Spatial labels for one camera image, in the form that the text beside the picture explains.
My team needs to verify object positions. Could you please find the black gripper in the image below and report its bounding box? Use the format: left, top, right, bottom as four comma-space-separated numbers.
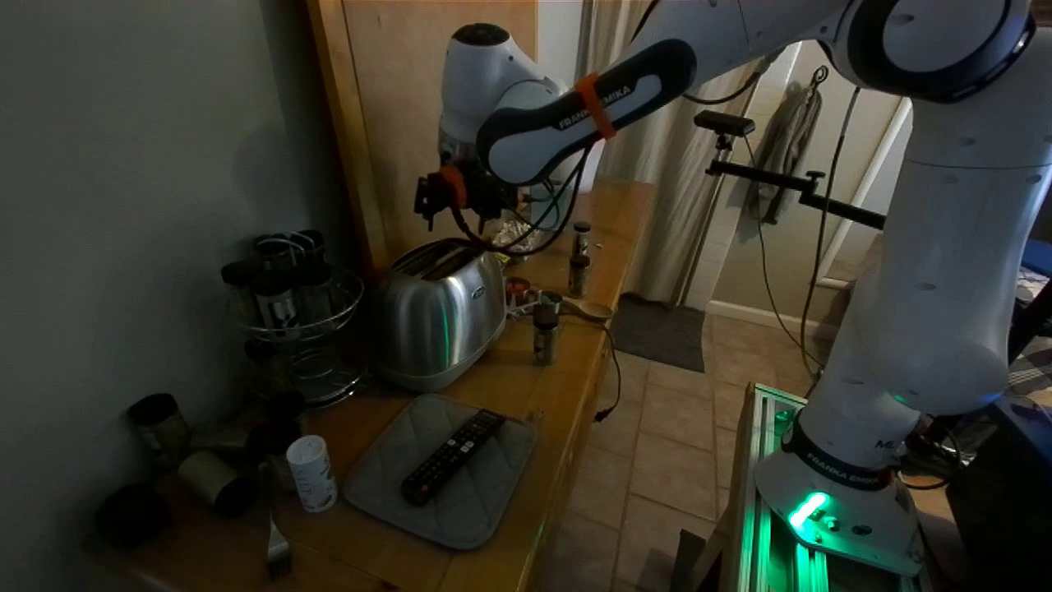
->
413, 165, 517, 220

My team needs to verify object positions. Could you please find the silver two-slot toaster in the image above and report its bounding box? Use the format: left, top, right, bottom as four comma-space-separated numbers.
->
371, 236, 508, 391

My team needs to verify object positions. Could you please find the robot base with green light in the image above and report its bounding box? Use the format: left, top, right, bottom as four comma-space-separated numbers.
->
723, 384, 935, 592

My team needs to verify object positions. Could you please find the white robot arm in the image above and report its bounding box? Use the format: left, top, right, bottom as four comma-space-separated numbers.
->
422, 0, 1048, 494

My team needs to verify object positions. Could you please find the middle spice jar black lid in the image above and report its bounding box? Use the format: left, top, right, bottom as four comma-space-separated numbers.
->
533, 298, 558, 363

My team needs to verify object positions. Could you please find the black remote control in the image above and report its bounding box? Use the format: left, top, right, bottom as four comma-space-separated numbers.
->
400, 409, 508, 505

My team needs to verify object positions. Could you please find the wooden sideboard cabinet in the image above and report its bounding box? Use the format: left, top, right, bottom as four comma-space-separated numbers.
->
87, 178, 660, 592

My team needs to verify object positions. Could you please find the grey cloth mat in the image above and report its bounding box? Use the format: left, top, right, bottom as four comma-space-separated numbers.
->
341, 394, 537, 550

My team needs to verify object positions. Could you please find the white pill bottle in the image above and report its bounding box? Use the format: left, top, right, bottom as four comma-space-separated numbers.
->
287, 435, 338, 513

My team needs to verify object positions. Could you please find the dark metal cup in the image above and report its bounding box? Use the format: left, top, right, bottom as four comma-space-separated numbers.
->
121, 391, 191, 469

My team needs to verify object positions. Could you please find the black toaster power cord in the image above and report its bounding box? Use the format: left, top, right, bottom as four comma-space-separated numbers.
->
588, 325, 628, 425

